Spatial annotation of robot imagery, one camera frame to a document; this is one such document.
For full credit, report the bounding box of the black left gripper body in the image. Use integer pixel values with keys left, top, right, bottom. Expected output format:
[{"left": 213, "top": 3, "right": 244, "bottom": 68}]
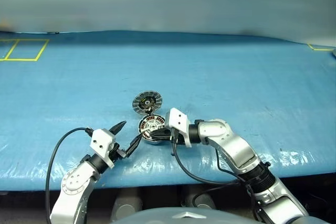
[{"left": 112, "top": 142, "right": 129, "bottom": 161}]

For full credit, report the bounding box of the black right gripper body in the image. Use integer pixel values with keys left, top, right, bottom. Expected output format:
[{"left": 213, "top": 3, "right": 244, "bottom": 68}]
[{"left": 165, "top": 128, "right": 185, "bottom": 145}]

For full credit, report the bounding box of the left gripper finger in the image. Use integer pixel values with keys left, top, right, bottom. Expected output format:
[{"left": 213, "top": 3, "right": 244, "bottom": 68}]
[
  {"left": 109, "top": 120, "right": 128, "bottom": 135},
  {"left": 124, "top": 133, "right": 144, "bottom": 158}
]

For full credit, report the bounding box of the motor housing with copper windings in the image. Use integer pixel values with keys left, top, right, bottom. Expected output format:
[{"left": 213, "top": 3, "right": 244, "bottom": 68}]
[{"left": 136, "top": 113, "right": 169, "bottom": 146}]

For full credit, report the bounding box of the silver spoked rotor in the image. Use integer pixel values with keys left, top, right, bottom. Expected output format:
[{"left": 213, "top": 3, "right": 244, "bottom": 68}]
[{"left": 139, "top": 115, "right": 165, "bottom": 141}]

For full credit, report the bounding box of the round hinged motor lid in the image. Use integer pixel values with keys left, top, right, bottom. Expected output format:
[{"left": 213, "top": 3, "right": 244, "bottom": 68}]
[{"left": 132, "top": 90, "right": 163, "bottom": 114}]

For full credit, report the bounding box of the grey rounded shape under table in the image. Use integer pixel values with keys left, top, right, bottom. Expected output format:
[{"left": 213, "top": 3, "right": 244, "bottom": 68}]
[
  {"left": 183, "top": 189, "right": 216, "bottom": 210},
  {"left": 110, "top": 188, "right": 144, "bottom": 222}
]

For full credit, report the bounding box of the grey robot torso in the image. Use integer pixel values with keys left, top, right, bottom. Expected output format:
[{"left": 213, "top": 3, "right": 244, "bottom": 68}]
[{"left": 110, "top": 207, "right": 263, "bottom": 224}]

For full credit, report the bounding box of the blue table cover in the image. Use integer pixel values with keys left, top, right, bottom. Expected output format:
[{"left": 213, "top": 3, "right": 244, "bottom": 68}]
[{"left": 0, "top": 29, "right": 336, "bottom": 190}]

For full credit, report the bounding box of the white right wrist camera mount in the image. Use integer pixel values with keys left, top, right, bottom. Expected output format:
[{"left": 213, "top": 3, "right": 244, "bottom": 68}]
[{"left": 165, "top": 108, "right": 192, "bottom": 147}]

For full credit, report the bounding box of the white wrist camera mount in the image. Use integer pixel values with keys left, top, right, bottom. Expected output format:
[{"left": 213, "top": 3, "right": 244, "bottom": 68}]
[
  {"left": 165, "top": 108, "right": 192, "bottom": 147},
  {"left": 90, "top": 129, "right": 117, "bottom": 169}
]

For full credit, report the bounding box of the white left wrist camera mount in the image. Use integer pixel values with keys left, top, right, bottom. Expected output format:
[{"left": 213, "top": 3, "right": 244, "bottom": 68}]
[{"left": 90, "top": 129, "right": 117, "bottom": 169}]

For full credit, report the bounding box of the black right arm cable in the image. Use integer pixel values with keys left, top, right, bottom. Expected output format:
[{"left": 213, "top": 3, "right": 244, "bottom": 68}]
[{"left": 170, "top": 129, "right": 266, "bottom": 224}]

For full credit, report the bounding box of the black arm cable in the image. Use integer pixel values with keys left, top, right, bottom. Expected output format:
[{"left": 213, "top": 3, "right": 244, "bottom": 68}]
[
  {"left": 45, "top": 127, "right": 94, "bottom": 224},
  {"left": 170, "top": 129, "right": 266, "bottom": 224}
]

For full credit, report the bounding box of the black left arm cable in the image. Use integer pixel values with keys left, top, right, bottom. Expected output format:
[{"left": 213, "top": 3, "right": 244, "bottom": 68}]
[{"left": 45, "top": 127, "right": 94, "bottom": 224}]

